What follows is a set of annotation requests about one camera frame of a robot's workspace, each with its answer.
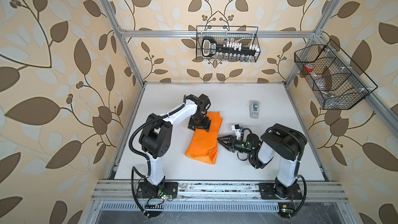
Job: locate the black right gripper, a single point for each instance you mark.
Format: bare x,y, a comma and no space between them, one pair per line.
231,142

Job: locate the black white tool in basket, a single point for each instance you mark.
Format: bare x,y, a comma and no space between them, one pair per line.
209,48

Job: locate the grey tape dispenser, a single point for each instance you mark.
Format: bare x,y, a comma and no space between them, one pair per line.
254,109

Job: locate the black wire basket wall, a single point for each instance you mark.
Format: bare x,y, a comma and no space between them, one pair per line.
346,81
243,34

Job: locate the aluminium frame post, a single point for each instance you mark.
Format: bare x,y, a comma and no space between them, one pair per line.
106,6

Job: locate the red capped clear bottle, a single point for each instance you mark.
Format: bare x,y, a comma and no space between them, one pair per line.
317,82

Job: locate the black wire basket back wall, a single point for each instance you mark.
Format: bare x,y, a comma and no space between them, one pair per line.
243,34

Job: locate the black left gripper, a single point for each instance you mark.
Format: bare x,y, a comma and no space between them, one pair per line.
206,126

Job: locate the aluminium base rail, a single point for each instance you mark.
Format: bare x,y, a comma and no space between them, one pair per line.
201,190

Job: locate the orange wrapping paper sheet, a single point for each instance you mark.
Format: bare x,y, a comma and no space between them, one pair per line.
204,145

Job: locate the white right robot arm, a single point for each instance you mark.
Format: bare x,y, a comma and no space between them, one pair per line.
280,140

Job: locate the black wire basket right wall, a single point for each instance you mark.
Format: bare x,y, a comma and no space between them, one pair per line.
346,81

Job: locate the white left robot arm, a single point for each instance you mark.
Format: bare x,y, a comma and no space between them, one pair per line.
156,134

